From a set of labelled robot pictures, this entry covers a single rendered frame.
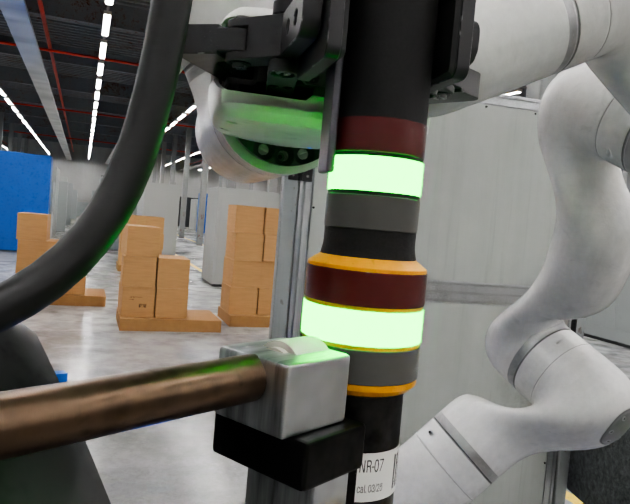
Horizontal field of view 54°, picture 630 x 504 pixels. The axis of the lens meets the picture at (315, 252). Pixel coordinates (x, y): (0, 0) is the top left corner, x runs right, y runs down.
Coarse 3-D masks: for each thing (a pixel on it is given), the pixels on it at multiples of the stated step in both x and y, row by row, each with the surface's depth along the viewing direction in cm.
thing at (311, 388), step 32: (224, 352) 19; (256, 352) 19; (320, 352) 20; (288, 384) 18; (320, 384) 19; (224, 416) 19; (256, 416) 18; (288, 416) 18; (320, 416) 19; (224, 448) 20; (256, 448) 19; (288, 448) 18; (320, 448) 18; (352, 448) 20; (256, 480) 21; (288, 480) 18; (320, 480) 18
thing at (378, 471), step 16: (352, 400) 21; (368, 400) 21; (384, 400) 21; (400, 400) 22; (352, 416) 21; (368, 416) 21; (384, 416) 21; (400, 416) 22; (368, 432) 21; (384, 432) 21; (368, 448) 21; (384, 448) 22; (368, 464) 21; (384, 464) 22; (352, 480) 21; (368, 480) 21; (384, 480) 22; (352, 496) 21; (368, 496) 21; (384, 496) 22
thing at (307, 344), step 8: (304, 336) 21; (312, 336) 21; (272, 344) 20; (280, 344) 19; (288, 344) 19; (296, 344) 19; (304, 344) 20; (312, 344) 20; (320, 344) 20; (280, 352) 19; (288, 352) 19; (296, 352) 19; (304, 352) 19
